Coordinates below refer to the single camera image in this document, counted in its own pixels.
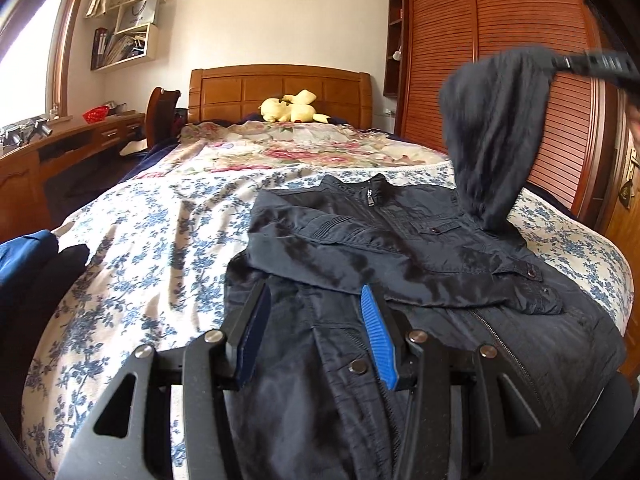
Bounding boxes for black metal clamp tool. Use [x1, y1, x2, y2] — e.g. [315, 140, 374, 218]
[0, 116, 52, 150]

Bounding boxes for white wall shelf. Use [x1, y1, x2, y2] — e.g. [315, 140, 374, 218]
[84, 0, 171, 72]

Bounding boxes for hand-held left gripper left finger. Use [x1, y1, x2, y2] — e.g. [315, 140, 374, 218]
[55, 280, 273, 480]

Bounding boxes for black jacket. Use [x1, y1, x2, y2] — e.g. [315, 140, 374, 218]
[224, 45, 629, 480]

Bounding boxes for blue folded clothing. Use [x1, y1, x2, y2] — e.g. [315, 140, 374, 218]
[0, 230, 62, 341]

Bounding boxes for wooden chair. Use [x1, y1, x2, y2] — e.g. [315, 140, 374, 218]
[144, 87, 182, 150]

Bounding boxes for black folded clothing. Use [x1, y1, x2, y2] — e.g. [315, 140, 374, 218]
[47, 244, 92, 306]

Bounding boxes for wooden desk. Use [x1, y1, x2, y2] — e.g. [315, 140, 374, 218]
[0, 110, 147, 243]

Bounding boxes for blue floral blanket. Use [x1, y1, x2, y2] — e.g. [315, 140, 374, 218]
[20, 162, 629, 463]

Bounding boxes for pink floral quilt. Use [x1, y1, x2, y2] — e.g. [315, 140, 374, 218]
[134, 121, 452, 182]

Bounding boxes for wooden louvred wardrobe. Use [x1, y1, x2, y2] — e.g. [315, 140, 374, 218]
[383, 0, 622, 233]

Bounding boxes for wooden door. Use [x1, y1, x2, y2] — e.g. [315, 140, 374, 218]
[597, 85, 640, 283]

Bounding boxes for yellow plush toy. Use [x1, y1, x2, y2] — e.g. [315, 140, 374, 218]
[258, 88, 331, 125]

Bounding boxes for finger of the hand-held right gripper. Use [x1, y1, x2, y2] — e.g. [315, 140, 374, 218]
[550, 49, 640, 94]

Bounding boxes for row of books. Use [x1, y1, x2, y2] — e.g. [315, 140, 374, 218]
[90, 27, 151, 69]

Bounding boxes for wooden bed headboard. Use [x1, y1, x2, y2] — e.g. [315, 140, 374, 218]
[188, 64, 374, 129]

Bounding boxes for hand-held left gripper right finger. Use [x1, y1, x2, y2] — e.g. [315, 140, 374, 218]
[360, 284, 576, 480]

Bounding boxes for wooden framed window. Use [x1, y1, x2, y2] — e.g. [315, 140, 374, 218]
[0, 0, 86, 135]

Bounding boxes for white paper bag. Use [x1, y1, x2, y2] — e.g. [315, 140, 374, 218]
[115, 0, 159, 37]

